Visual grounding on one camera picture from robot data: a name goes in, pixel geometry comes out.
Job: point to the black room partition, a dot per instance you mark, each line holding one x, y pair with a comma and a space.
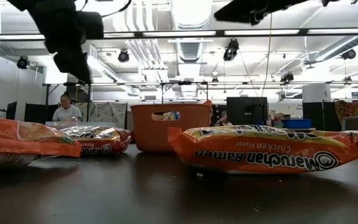
312, 115
36, 112

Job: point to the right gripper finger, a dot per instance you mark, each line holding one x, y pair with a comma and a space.
235, 12

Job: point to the orange patterned cloth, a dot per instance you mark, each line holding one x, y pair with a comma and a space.
348, 112

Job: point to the long ceiling light bar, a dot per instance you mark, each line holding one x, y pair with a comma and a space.
179, 33

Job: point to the blue Maruchan ramen pack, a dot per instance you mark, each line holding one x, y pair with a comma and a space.
171, 116

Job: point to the blue storage bin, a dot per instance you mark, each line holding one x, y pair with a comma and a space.
297, 124

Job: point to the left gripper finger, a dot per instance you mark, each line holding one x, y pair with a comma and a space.
64, 62
81, 72

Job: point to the stack of coloured items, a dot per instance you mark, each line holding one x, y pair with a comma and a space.
277, 123

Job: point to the person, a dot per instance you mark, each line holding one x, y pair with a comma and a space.
224, 116
67, 113

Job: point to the white marbled panel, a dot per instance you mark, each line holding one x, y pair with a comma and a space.
110, 113

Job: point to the red Maruchan ramen pack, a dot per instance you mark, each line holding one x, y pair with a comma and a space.
104, 146

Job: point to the orange plastic bin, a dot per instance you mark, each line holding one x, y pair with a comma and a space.
145, 137

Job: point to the black background monitor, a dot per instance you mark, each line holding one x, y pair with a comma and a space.
247, 110

